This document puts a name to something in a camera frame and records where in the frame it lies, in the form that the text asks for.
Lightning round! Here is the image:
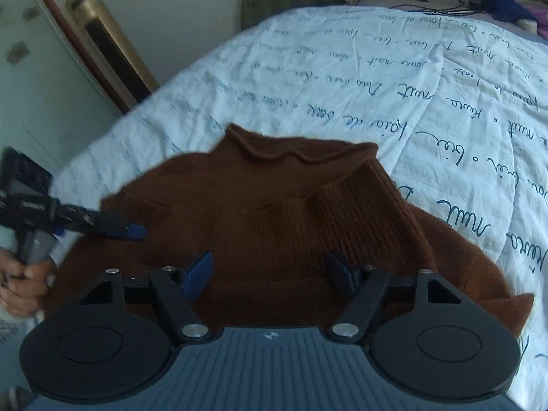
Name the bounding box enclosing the person's left hand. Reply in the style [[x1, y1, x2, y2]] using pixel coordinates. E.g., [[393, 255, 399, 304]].
[[0, 247, 59, 318]]

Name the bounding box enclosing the navy blue knitted item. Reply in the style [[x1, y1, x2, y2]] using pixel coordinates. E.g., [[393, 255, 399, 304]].
[[483, 0, 538, 32]]

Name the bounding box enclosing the white script-printed quilt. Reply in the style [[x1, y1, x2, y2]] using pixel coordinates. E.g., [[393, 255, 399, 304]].
[[50, 5, 548, 411]]

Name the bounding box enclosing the gold picture frame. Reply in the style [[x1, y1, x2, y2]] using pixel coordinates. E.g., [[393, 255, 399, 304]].
[[64, 0, 160, 104]]

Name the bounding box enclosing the purple-pink cloth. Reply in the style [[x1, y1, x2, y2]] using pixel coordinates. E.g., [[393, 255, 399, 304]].
[[534, 2, 548, 40]]

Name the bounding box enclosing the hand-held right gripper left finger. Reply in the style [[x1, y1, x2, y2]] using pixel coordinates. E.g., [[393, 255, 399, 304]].
[[79, 252, 215, 344]]

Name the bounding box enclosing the brown knit sweater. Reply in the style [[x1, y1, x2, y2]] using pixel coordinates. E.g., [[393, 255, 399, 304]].
[[45, 123, 536, 349]]

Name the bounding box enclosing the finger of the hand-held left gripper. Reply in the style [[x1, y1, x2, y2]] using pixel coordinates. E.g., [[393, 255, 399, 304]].
[[53, 199, 149, 241]]

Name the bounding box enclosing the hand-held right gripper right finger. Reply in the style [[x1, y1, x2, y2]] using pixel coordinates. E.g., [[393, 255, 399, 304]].
[[325, 252, 466, 344]]

